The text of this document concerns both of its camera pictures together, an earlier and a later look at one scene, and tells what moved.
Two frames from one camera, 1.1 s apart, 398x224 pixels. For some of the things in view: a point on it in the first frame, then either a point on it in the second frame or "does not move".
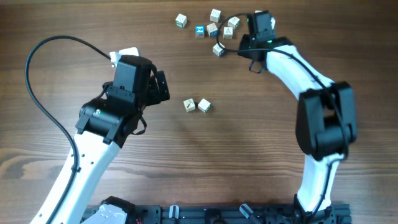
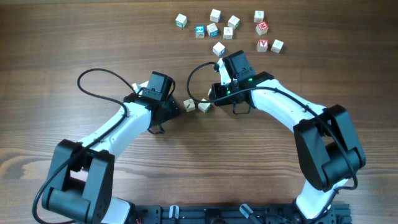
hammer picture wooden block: (189, 105) does not move
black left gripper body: (153, 95) → (171, 110)
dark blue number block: (211, 28) does not move
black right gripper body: (245, 44) → (224, 94)
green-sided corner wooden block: (181, 20) does not move
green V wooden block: (204, 105) does not move
